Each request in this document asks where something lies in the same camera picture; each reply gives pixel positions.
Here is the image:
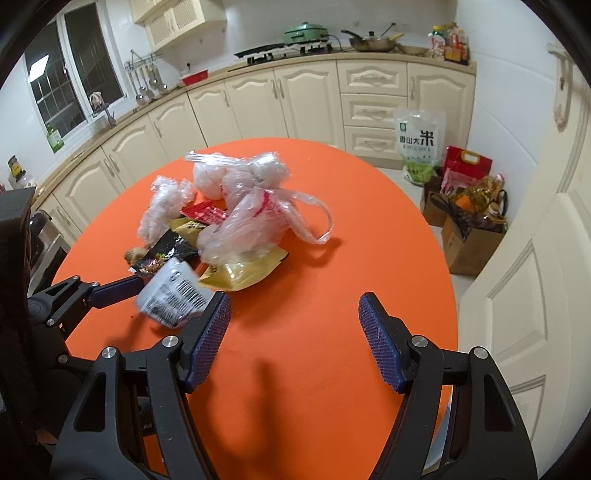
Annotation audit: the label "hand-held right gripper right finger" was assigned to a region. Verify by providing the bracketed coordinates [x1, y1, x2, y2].
[359, 292, 539, 480]

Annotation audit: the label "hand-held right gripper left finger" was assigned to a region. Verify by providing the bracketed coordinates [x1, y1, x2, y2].
[48, 291, 232, 480]

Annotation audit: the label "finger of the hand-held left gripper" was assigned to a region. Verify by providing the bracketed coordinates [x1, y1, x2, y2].
[28, 275, 145, 324]

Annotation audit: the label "white packet with barcode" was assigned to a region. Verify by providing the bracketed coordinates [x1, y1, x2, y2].
[135, 257, 218, 329]

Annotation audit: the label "black snack packet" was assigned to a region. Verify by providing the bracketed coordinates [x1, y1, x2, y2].
[129, 229, 199, 277]

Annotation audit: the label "gold foil packet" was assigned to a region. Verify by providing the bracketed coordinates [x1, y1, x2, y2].
[198, 244, 289, 291]

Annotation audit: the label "brown and gold packet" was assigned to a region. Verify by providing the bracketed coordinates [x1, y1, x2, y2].
[168, 217, 208, 236]

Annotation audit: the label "small crinkled clear plastic bag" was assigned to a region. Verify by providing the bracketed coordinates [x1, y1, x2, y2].
[137, 175, 195, 243]

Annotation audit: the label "red snack packet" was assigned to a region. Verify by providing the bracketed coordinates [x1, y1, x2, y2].
[180, 200, 232, 227]

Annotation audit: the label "clear plastic bag with handles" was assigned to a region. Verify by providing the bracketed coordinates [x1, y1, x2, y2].
[198, 187, 333, 266]

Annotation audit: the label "clear plastic bag white contents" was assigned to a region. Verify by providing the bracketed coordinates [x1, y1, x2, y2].
[185, 150, 293, 201]

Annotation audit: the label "metal step stool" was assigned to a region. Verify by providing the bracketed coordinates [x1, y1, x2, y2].
[28, 231, 71, 296]

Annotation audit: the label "round table with orange cloth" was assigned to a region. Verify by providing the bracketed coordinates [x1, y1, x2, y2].
[51, 137, 459, 480]

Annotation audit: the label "brown paper bag with bottles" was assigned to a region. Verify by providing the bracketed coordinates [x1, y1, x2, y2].
[441, 215, 509, 278]

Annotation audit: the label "glass jar with label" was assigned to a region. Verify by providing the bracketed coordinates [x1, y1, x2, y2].
[7, 154, 28, 185]

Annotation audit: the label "metal sink faucet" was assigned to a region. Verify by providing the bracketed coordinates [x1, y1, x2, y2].
[90, 91, 118, 129]

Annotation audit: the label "white panel door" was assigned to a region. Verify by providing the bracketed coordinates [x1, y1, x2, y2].
[457, 0, 591, 480]

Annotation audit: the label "red gift box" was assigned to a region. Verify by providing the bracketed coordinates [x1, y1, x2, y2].
[441, 146, 492, 195]

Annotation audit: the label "clear rice bag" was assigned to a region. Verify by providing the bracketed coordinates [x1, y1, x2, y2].
[392, 107, 446, 185]

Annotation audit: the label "kitchen window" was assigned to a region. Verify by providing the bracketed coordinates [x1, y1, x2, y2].
[23, 0, 127, 134]

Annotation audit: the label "cream base cabinets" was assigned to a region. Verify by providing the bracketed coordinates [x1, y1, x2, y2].
[34, 55, 476, 241]

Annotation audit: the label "small cream lattice cabinet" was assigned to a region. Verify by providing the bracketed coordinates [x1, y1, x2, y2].
[129, 0, 228, 51]

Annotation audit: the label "black gas stove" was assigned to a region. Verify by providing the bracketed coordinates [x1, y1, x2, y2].
[234, 41, 333, 63]

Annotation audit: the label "cluster of condiment bottles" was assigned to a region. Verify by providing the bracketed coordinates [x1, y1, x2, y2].
[429, 22, 471, 64]

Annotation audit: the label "green electric cooker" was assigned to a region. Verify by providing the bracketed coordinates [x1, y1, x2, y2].
[283, 21, 331, 46]

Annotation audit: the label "wall utensil rack with ladles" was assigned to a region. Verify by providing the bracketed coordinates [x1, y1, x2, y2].
[124, 50, 169, 104]

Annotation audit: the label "steel wok with handle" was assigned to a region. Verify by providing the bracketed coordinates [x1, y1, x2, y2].
[341, 28, 403, 52]

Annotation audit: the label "metal door handle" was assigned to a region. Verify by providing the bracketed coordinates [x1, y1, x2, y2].
[547, 44, 575, 130]

